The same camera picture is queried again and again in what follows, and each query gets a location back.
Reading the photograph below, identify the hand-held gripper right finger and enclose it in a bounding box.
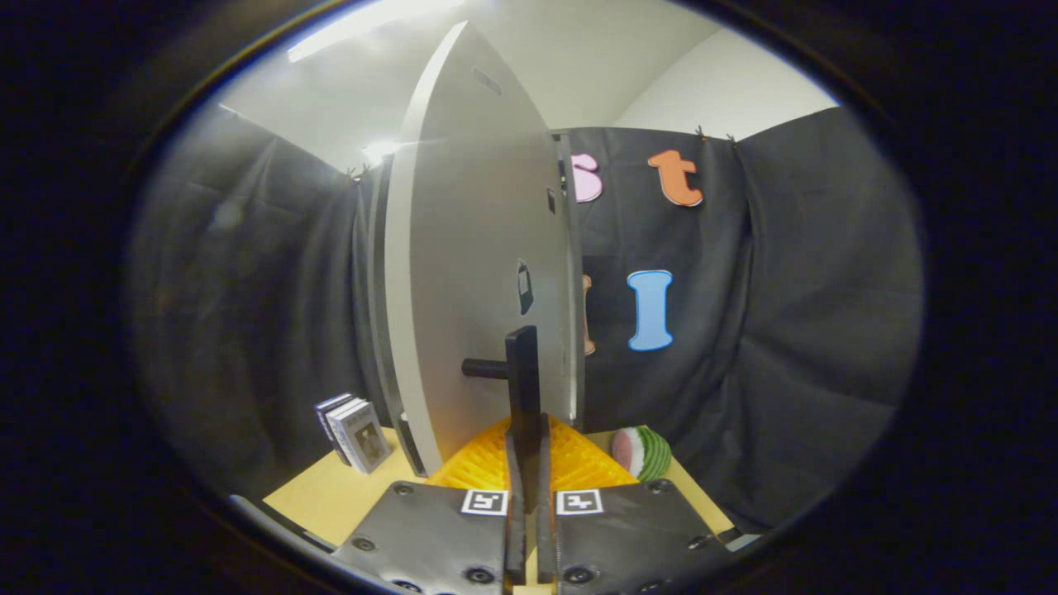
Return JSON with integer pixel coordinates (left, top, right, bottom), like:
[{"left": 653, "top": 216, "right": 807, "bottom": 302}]
[{"left": 537, "top": 413, "right": 736, "bottom": 595}]

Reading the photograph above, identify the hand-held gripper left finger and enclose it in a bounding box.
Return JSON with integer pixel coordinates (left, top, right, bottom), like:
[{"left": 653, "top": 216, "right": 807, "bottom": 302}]
[{"left": 331, "top": 416, "right": 527, "bottom": 595}]

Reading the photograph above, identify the black door handle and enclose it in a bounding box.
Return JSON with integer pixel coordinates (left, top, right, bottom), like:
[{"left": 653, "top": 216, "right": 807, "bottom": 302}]
[{"left": 461, "top": 325, "right": 543, "bottom": 497}]

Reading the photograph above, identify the grey shoe cabinet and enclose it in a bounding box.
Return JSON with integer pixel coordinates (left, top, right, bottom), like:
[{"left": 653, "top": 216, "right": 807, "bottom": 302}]
[{"left": 354, "top": 128, "right": 588, "bottom": 478}]

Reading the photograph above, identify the white shoe cabinet door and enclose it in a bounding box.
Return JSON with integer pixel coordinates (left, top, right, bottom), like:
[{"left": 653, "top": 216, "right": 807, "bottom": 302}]
[{"left": 384, "top": 21, "right": 579, "bottom": 478}]

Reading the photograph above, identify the watermelon slice plush toy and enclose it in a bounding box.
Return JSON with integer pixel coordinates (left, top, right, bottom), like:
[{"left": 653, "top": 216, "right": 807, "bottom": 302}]
[{"left": 612, "top": 426, "right": 672, "bottom": 483}]

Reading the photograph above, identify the grey picture cover book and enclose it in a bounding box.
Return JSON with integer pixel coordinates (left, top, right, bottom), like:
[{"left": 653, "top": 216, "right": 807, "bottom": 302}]
[{"left": 333, "top": 399, "right": 393, "bottom": 474}]

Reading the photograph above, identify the black backdrop cloth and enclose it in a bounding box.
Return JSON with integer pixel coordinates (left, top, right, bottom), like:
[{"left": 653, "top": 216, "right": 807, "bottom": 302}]
[{"left": 132, "top": 106, "right": 925, "bottom": 530}]

